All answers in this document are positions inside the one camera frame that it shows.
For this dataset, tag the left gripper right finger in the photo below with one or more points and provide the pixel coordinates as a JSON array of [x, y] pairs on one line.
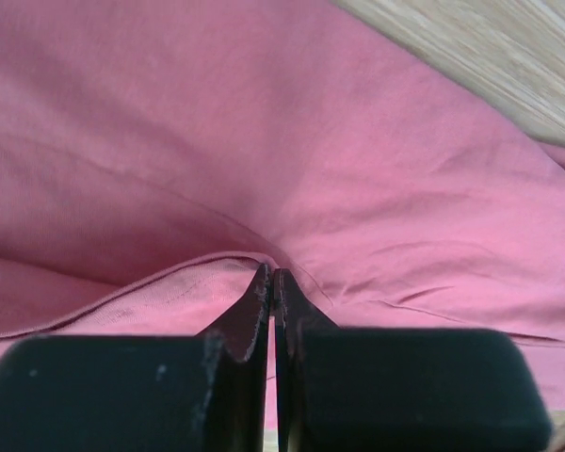
[[398, 389]]

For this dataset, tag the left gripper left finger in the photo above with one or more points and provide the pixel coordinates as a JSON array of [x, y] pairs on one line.
[[142, 393]]

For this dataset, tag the salmon pink t-shirt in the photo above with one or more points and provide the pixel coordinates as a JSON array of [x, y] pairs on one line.
[[155, 154]]

